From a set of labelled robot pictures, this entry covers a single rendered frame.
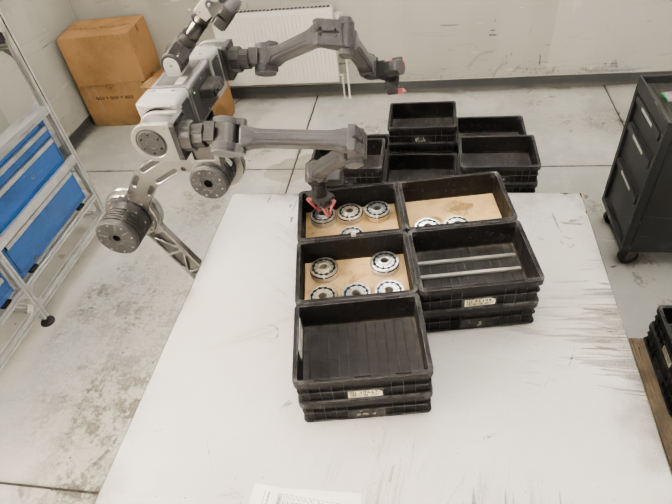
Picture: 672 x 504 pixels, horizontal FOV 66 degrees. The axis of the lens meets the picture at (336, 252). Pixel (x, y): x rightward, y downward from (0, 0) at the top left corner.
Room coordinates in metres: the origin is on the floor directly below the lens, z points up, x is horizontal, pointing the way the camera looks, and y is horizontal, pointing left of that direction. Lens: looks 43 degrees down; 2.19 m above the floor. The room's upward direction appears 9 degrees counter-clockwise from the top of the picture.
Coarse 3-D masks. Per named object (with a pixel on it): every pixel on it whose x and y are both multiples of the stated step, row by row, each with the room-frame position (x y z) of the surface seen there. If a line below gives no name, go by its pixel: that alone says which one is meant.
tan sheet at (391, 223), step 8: (392, 208) 1.64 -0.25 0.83; (336, 216) 1.64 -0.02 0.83; (392, 216) 1.59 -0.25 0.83; (336, 224) 1.59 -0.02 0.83; (360, 224) 1.57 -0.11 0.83; (368, 224) 1.56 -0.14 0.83; (376, 224) 1.55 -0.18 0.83; (384, 224) 1.55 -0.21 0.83; (392, 224) 1.54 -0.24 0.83; (312, 232) 1.56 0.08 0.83; (320, 232) 1.56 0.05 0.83; (328, 232) 1.55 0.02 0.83; (336, 232) 1.54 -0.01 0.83
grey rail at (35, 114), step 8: (32, 112) 2.81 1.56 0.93; (40, 112) 2.81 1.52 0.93; (48, 112) 2.87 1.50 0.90; (16, 120) 2.74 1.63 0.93; (24, 120) 2.73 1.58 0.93; (32, 120) 2.73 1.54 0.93; (40, 120) 2.78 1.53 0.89; (8, 128) 2.66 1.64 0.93; (16, 128) 2.65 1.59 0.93; (24, 128) 2.65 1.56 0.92; (32, 128) 2.70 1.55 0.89; (0, 136) 2.58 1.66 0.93; (8, 136) 2.57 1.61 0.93; (16, 136) 2.58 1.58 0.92; (24, 136) 2.62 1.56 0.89; (0, 144) 2.49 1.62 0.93; (8, 144) 2.51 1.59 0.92; (16, 144) 2.55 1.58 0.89; (0, 152) 2.44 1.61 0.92; (8, 152) 2.48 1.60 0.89; (0, 160) 2.41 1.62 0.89
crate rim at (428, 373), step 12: (336, 300) 1.10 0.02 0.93; (348, 300) 1.10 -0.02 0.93; (360, 300) 1.09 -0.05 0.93; (372, 300) 1.08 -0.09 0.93; (420, 312) 1.00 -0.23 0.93; (420, 324) 0.96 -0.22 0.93; (396, 372) 0.81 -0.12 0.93; (408, 372) 0.80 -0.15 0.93; (420, 372) 0.80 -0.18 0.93; (432, 372) 0.79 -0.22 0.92; (300, 384) 0.81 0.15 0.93; (312, 384) 0.81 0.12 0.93; (324, 384) 0.81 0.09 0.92; (336, 384) 0.81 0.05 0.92; (348, 384) 0.80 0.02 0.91
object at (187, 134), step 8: (176, 112) 1.38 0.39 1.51; (176, 120) 1.34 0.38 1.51; (184, 120) 1.36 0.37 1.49; (192, 120) 1.36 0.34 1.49; (168, 128) 1.31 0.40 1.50; (176, 128) 1.32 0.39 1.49; (184, 128) 1.33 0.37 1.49; (192, 128) 1.33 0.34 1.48; (200, 128) 1.32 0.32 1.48; (176, 136) 1.31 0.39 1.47; (184, 136) 1.31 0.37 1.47; (192, 136) 1.31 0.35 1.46; (200, 136) 1.31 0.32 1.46; (176, 144) 1.31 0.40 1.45; (184, 144) 1.31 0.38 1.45; (192, 144) 1.31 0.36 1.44; (200, 144) 1.31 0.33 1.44; (208, 144) 1.33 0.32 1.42; (184, 152) 1.32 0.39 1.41
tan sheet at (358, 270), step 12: (348, 264) 1.36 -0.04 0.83; (360, 264) 1.35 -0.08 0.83; (348, 276) 1.30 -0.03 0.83; (360, 276) 1.29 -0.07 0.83; (372, 276) 1.28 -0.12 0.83; (396, 276) 1.26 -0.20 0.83; (312, 288) 1.26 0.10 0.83; (336, 288) 1.25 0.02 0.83; (372, 288) 1.22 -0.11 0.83; (408, 288) 1.20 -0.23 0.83
